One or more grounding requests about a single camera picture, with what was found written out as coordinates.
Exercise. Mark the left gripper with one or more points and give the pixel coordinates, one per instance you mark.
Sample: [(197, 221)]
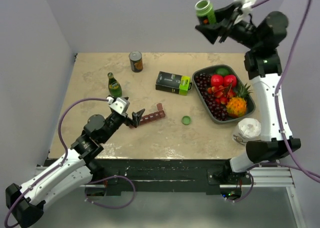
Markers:
[(136, 118)]

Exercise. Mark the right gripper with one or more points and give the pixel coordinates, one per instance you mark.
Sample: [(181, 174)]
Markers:
[(212, 32)]

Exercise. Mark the green pill bottle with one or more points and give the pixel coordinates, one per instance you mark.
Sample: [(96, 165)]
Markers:
[(205, 12)]

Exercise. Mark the red weekly pill organizer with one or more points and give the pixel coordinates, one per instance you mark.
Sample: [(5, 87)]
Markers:
[(152, 117)]

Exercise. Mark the green bottle cap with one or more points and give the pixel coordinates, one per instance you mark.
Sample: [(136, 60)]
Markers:
[(186, 120)]

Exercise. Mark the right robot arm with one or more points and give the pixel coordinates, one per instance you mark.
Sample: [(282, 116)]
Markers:
[(267, 37)]

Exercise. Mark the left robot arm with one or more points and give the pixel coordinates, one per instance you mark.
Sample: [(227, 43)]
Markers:
[(26, 202)]

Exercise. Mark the green glass bottle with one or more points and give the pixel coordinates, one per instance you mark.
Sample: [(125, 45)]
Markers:
[(114, 86)]

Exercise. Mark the green lime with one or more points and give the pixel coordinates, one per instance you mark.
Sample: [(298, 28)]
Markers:
[(222, 71)]

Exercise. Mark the black green carton box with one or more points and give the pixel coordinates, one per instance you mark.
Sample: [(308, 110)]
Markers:
[(173, 83)]

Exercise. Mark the left red apple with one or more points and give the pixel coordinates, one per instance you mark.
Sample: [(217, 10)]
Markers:
[(216, 80)]

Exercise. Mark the red apple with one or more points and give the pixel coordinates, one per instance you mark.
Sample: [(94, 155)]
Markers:
[(216, 80), (230, 80)]

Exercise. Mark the right red apple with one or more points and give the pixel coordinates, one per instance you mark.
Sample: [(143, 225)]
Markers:
[(230, 80)]

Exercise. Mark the orange black tin can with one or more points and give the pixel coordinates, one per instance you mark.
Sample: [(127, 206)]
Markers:
[(136, 61)]

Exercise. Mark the peach red fruit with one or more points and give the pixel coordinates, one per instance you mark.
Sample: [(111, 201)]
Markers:
[(221, 94)]

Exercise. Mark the small pineapple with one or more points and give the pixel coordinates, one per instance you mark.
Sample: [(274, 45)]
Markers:
[(237, 106)]

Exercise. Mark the dark red grapes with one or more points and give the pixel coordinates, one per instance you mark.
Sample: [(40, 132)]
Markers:
[(216, 109)]

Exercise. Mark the white paper cup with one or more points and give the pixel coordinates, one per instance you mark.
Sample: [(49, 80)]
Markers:
[(248, 129)]

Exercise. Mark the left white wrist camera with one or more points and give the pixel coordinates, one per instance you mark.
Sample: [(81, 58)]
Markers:
[(118, 105)]

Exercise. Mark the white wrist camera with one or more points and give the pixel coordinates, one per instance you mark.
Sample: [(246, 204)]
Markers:
[(118, 105), (245, 6)]

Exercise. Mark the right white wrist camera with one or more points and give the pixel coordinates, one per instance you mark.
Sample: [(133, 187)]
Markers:
[(245, 6)]

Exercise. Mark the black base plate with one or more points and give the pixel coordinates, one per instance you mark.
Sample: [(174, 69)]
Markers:
[(167, 175)]

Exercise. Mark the aluminium frame rail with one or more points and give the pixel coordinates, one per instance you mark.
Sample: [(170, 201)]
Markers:
[(275, 178)]

